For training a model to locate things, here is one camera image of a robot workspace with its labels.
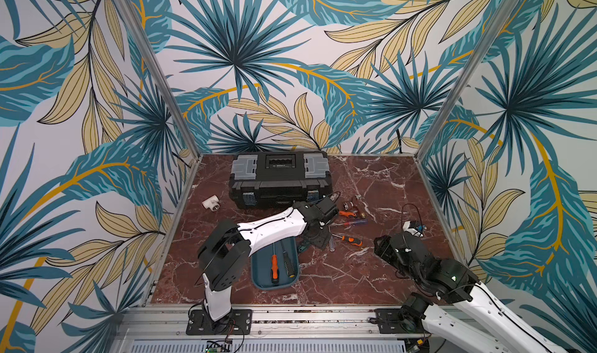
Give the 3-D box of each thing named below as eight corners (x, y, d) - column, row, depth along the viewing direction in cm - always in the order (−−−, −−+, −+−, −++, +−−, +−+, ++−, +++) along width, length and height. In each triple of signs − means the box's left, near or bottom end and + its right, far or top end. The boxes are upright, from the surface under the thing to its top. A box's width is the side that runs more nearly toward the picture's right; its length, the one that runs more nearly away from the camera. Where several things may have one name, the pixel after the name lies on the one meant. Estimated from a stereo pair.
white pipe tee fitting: (205, 214, 100) (203, 210, 97) (204, 202, 104) (202, 198, 101) (220, 210, 101) (218, 206, 98) (218, 199, 105) (216, 194, 102)
